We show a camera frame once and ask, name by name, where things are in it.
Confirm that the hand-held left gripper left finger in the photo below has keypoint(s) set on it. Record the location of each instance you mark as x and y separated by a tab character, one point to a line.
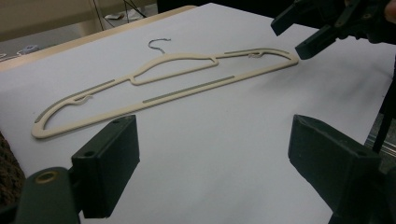
106	165

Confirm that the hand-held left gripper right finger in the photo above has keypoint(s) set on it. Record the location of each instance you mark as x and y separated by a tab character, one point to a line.
330	161

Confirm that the cream clothes hanger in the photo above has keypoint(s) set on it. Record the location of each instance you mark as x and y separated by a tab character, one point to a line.
174	99

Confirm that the brown woven basket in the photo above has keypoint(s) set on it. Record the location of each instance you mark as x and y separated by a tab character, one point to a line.
9	174

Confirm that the black stand legs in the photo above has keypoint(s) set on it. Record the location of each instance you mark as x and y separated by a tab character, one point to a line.
387	105

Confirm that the white table cover sheet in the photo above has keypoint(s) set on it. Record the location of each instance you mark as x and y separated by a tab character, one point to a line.
218	140

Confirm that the clear plastic bag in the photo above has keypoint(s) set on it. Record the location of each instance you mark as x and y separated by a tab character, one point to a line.
120	16

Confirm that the beige wooden bench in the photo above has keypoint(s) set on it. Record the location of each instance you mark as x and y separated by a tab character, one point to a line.
46	15

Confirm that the metal floor rail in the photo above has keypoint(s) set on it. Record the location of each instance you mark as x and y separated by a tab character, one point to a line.
383	146

